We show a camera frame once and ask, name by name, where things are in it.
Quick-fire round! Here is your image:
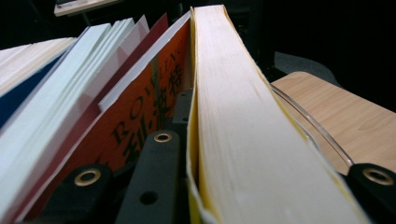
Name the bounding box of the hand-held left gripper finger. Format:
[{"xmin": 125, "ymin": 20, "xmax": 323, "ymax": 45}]
[{"xmin": 171, "ymin": 88, "xmax": 194, "ymax": 147}]

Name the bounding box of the yellow cover book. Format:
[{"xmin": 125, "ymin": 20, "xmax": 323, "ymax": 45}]
[{"xmin": 186, "ymin": 4, "xmax": 372, "ymax": 224}]

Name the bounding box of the red blue illustrated book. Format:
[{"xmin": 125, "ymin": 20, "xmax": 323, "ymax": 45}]
[{"xmin": 0, "ymin": 11, "xmax": 192, "ymax": 224}]

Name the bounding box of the clear acrylic bookend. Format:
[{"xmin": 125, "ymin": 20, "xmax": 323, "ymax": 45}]
[{"xmin": 270, "ymin": 83, "xmax": 356, "ymax": 175}]

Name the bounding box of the blue cover book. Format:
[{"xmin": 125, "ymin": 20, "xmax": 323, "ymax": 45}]
[{"xmin": 0, "ymin": 36, "xmax": 78, "ymax": 129}]

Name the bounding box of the white-legged desk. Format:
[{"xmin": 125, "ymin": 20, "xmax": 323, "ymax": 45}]
[{"xmin": 54, "ymin": 0, "xmax": 122, "ymax": 17}]

